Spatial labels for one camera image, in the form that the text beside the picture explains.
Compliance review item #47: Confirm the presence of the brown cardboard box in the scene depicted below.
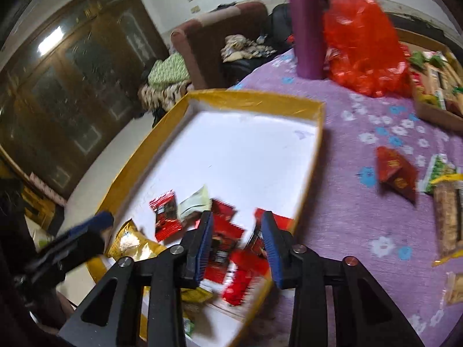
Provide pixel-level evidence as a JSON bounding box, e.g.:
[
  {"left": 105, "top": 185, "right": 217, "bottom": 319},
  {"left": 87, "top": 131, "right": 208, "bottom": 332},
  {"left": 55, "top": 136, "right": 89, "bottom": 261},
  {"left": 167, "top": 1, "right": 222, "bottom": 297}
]
[{"left": 407, "top": 49, "right": 463, "bottom": 132}]

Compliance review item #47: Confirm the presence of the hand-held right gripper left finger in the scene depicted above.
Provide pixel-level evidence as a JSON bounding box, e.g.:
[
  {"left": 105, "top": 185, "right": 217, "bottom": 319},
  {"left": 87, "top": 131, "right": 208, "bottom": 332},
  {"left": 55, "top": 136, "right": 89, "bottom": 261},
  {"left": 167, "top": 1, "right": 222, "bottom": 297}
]
[{"left": 58, "top": 211, "right": 214, "bottom": 347}]

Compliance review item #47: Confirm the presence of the patterned cloth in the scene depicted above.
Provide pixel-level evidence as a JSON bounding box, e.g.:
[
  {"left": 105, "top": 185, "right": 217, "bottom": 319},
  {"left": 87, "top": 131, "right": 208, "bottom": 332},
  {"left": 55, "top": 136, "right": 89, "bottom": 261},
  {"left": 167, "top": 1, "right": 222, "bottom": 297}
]
[{"left": 221, "top": 34, "right": 277, "bottom": 62}]

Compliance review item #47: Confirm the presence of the wooden wardrobe with glass doors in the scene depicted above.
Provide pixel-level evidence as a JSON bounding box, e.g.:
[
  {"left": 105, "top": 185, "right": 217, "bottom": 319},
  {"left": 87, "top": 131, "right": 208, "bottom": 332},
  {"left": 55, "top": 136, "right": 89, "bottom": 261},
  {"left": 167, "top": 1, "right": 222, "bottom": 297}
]
[{"left": 0, "top": 0, "right": 170, "bottom": 203}]

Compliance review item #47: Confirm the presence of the checked blanket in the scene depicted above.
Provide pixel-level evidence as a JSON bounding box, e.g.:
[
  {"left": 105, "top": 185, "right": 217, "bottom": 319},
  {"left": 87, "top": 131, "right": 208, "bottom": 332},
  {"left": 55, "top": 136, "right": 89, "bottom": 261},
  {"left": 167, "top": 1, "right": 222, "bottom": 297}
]
[{"left": 137, "top": 80, "right": 192, "bottom": 112}]

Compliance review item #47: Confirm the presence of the large dark red snack packet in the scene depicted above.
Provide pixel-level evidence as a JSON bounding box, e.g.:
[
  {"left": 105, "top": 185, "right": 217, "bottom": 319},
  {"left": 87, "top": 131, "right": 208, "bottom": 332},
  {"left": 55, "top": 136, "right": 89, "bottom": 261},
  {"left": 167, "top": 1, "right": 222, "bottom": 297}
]
[{"left": 375, "top": 145, "right": 420, "bottom": 204}]

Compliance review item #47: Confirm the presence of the purple insulated bottle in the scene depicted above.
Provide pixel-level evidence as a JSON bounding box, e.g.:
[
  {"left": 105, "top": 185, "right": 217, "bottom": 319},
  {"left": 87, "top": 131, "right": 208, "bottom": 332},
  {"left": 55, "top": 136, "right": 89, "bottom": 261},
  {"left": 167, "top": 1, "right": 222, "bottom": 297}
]
[{"left": 284, "top": 0, "right": 326, "bottom": 80}]

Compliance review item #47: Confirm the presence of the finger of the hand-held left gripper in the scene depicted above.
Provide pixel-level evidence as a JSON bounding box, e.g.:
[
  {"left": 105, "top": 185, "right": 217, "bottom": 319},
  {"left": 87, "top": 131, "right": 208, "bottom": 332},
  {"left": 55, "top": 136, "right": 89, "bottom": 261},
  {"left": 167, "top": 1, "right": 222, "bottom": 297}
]
[{"left": 25, "top": 211, "right": 114, "bottom": 286}]

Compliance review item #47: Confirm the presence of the long red gold-lettered packet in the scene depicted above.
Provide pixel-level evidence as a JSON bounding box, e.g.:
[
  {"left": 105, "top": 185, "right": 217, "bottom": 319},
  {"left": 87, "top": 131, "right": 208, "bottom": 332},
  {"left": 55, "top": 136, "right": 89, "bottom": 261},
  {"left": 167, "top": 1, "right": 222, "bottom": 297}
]
[{"left": 221, "top": 249, "right": 271, "bottom": 306}]

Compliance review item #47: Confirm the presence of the large clear biscuit pack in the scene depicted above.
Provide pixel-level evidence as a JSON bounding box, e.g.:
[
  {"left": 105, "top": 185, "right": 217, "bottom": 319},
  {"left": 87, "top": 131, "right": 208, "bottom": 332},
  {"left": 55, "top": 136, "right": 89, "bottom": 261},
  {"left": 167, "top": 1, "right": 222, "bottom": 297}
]
[{"left": 430, "top": 174, "right": 463, "bottom": 268}]

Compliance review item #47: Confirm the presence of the pile of assorted snack packets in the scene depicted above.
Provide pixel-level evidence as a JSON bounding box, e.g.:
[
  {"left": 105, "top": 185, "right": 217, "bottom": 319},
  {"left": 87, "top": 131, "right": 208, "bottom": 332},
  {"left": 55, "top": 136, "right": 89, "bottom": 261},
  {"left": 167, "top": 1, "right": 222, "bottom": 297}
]
[{"left": 409, "top": 51, "right": 463, "bottom": 111}]

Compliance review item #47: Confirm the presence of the clear cracker packet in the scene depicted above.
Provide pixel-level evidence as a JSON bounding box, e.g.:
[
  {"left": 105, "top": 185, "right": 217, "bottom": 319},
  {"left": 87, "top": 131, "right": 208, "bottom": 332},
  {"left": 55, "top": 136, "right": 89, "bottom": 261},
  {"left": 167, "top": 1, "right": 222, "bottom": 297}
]
[{"left": 440, "top": 271, "right": 463, "bottom": 308}]

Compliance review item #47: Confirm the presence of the yellow-green snack packet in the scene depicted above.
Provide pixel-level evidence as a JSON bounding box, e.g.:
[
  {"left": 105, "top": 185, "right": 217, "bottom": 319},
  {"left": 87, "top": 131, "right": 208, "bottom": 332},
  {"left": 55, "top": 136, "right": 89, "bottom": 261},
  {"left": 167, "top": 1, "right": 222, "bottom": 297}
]
[{"left": 180, "top": 284, "right": 215, "bottom": 304}]

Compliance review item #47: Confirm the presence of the gold foil snack packet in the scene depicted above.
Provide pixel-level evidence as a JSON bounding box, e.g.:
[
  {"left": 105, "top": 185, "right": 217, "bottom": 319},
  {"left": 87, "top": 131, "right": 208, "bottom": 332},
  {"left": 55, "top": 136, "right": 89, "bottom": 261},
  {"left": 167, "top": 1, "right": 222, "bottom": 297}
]
[{"left": 108, "top": 220, "right": 168, "bottom": 261}]

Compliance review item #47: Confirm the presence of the red plastic bag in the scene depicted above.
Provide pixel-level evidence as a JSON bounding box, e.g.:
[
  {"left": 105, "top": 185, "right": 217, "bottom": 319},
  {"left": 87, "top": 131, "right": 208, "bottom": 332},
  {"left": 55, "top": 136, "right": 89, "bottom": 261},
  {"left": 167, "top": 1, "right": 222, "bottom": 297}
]
[{"left": 316, "top": 0, "right": 413, "bottom": 98}]

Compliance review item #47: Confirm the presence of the yellow cardboard tray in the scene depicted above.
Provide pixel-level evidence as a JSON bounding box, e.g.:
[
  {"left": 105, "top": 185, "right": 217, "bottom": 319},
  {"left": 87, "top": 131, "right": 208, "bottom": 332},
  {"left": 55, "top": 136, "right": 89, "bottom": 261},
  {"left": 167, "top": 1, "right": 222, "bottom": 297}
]
[{"left": 87, "top": 88, "right": 326, "bottom": 347}]

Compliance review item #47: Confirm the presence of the brown armchair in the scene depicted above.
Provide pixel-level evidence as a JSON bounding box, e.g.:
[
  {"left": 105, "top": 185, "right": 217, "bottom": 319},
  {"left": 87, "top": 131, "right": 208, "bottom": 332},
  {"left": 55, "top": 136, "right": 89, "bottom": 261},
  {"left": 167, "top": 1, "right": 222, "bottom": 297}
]
[{"left": 170, "top": 2, "right": 270, "bottom": 91}]

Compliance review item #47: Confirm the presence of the small red black-label packet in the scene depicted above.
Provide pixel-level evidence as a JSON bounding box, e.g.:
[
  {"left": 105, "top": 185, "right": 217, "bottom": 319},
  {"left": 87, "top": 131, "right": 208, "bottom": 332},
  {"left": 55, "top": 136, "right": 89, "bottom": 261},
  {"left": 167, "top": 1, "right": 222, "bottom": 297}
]
[
  {"left": 149, "top": 189, "right": 184, "bottom": 243},
  {"left": 208, "top": 219, "right": 245, "bottom": 284}
]

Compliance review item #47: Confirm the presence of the green cloth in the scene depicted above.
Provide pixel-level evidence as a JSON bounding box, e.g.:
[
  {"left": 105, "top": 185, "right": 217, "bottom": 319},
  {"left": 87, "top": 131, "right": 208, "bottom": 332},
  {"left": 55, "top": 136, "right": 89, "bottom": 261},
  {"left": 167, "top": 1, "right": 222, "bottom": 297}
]
[{"left": 148, "top": 52, "right": 190, "bottom": 89}]

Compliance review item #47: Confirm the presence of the green and white snack packet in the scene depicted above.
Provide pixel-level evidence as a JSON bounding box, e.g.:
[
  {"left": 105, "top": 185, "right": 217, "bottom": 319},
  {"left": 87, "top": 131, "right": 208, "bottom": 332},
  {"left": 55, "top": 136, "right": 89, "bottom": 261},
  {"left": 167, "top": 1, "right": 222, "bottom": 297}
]
[{"left": 420, "top": 154, "right": 457, "bottom": 194}]

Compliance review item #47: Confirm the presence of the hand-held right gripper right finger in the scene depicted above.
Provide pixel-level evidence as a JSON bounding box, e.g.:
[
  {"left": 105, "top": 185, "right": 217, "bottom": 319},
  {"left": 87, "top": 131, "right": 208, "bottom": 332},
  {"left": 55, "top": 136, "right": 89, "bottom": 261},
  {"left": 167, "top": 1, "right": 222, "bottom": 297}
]
[{"left": 261, "top": 211, "right": 425, "bottom": 347}]

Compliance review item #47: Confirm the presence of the dark cloth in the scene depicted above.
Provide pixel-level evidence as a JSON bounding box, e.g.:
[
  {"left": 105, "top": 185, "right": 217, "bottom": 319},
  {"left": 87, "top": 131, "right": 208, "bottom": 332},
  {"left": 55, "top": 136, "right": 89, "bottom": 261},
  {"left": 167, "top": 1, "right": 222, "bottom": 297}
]
[{"left": 269, "top": 3, "right": 295, "bottom": 51}]

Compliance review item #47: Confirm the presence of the small red snack packet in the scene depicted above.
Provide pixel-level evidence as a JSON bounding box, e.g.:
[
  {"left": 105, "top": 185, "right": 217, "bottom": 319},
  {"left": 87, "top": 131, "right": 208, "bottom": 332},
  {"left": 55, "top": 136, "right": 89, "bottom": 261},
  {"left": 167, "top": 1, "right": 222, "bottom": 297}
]
[
  {"left": 246, "top": 208, "right": 294, "bottom": 261},
  {"left": 211, "top": 198, "right": 236, "bottom": 222}
]

